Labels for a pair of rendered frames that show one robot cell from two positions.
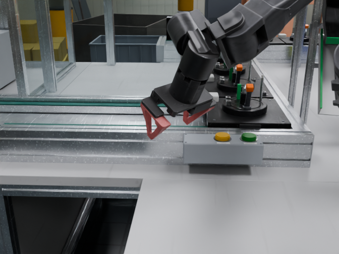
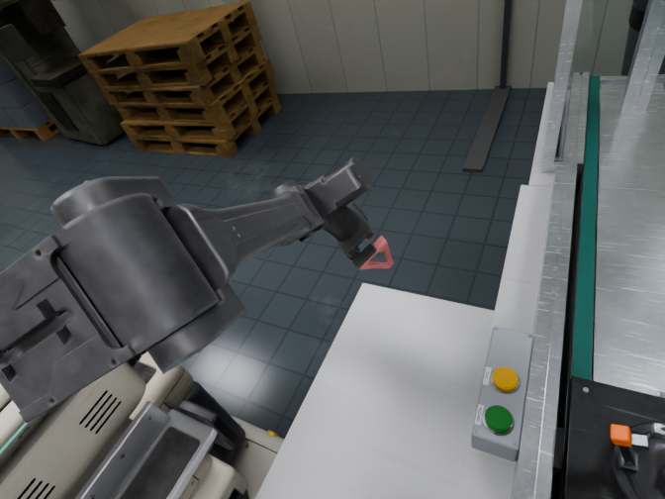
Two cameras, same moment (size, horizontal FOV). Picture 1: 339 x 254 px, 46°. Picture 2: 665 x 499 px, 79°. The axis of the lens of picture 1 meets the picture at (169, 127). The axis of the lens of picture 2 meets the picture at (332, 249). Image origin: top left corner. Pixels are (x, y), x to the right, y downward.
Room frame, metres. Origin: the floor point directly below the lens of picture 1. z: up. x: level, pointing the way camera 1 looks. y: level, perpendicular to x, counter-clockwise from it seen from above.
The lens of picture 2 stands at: (0.98, -0.50, 1.64)
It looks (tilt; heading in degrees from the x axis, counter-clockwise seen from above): 43 degrees down; 125
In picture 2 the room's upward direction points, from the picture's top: 18 degrees counter-clockwise
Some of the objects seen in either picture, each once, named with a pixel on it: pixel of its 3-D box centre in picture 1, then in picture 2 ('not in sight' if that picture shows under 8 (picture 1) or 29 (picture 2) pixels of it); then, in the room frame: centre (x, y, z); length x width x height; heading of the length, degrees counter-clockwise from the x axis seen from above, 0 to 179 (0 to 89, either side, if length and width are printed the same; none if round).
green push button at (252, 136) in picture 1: (248, 138); (498, 420); (0.99, -0.21, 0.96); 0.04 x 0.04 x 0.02
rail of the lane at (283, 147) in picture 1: (153, 143); (551, 314); (1.06, 0.05, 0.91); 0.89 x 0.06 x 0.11; 88
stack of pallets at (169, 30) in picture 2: not in sight; (188, 82); (-1.92, 2.35, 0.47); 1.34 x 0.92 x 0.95; 176
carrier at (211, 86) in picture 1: (235, 75); not in sight; (1.46, -0.25, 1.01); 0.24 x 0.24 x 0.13; 88
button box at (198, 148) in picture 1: (221, 148); (504, 388); (0.99, -0.14, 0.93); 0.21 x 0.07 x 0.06; 88
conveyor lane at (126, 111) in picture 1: (150, 122); (662, 325); (1.24, 0.06, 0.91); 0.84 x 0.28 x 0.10; 88
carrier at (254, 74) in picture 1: (229, 61); not in sight; (1.70, -0.26, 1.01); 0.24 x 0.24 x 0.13; 88
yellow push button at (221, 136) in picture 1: (222, 138); (505, 379); (0.99, -0.14, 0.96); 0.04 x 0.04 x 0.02
